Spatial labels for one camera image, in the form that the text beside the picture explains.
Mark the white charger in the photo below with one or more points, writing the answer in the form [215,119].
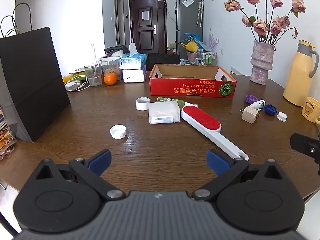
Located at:
[72,86]

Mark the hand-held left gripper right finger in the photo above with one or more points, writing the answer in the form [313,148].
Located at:
[217,162]

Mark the small white bottle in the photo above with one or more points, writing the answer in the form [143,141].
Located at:
[258,104]

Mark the stack of magazines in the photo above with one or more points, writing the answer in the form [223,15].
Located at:
[5,137]

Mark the yellow thermos jug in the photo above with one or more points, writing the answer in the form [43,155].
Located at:
[298,77]

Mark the white ribbed bottle cap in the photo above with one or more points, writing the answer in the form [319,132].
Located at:
[118,132]

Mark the black folding chair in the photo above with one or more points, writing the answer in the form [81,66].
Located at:
[162,61]

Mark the hanging folded umbrellas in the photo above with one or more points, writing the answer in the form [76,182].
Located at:
[199,12]

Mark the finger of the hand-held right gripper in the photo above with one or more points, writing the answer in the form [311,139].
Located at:
[303,145]

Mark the white tape roll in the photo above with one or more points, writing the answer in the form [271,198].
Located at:
[142,105]

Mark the green spray bottle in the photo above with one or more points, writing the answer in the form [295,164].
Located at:
[166,99]

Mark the purple bottle cap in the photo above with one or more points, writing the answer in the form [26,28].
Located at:
[250,99]

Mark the small white cap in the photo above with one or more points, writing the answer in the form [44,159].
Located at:
[281,116]

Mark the beige power adapter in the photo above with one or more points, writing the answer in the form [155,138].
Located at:
[250,114]

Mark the purple feather decoration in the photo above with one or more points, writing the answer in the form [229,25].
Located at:
[213,41]

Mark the yellow packet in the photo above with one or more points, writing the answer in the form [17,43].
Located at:
[72,76]

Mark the dark brown door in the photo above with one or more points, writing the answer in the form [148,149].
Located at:
[147,25]

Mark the clear food storage container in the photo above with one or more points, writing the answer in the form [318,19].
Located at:
[111,66]

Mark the dried pink roses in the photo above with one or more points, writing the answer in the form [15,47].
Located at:
[261,27]

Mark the clear packet of cotton pads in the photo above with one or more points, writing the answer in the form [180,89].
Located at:
[163,112]

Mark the red and white lint brush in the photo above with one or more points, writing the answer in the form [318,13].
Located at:
[201,118]

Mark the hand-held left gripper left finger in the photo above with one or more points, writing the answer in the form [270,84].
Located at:
[101,160]

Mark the grey refrigerator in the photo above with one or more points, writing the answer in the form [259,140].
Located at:
[188,22]

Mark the pink bin with bags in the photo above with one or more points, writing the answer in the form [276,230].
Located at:
[192,47]

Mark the purple tissue pack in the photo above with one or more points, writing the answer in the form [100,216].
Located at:
[133,76]

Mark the clear drinking glass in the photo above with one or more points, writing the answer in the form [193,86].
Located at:
[93,76]

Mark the blue tissue pack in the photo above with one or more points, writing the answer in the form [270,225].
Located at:
[131,61]

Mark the yellow bear mug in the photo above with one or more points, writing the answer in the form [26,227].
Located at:
[310,110]

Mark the blue bottle cap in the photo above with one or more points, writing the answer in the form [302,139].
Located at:
[270,109]

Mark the black paper bag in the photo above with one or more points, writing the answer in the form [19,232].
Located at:
[32,85]

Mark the orange fruit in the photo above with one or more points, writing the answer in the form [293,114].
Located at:
[110,79]

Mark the red cardboard box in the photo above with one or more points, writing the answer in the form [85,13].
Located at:
[190,88]

